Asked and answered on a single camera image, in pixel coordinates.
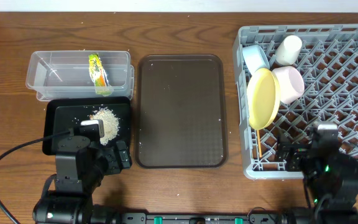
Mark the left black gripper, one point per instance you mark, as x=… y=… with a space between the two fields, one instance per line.
x=111 y=157

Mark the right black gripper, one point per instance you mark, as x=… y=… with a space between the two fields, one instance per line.
x=291 y=156

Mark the wooden chopstick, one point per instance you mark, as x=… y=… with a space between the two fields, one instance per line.
x=259 y=144

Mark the yellow round plate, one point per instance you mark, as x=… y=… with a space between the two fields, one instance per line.
x=263 y=97

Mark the white bowl with rice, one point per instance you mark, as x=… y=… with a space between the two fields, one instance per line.
x=291 y=83

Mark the green yellow snack wrapper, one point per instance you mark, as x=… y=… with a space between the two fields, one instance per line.
x=99 y=76

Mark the white plastic cup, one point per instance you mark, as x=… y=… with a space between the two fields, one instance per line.
x=288 y=51

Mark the light blue bowl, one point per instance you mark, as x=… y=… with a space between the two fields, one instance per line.
x=255 y=58

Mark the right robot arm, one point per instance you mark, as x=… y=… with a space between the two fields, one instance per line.
x=330 y=180

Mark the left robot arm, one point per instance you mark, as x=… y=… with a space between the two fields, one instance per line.
x=81 y=166

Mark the grey plastic dishwasher rack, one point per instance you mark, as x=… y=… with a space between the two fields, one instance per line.
x=328 y=63

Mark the spilled white rice pile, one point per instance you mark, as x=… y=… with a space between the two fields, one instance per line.
x=110 y=124

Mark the black plastic bin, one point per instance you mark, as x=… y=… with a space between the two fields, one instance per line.
x=63 y=114

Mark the dark brown serving tray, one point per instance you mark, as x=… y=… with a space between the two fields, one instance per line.
x=181 y=115

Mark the clear plastic bin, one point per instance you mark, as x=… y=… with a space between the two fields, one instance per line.
x=65 y=74

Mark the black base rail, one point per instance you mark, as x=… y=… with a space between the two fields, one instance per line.
x=258 y=217

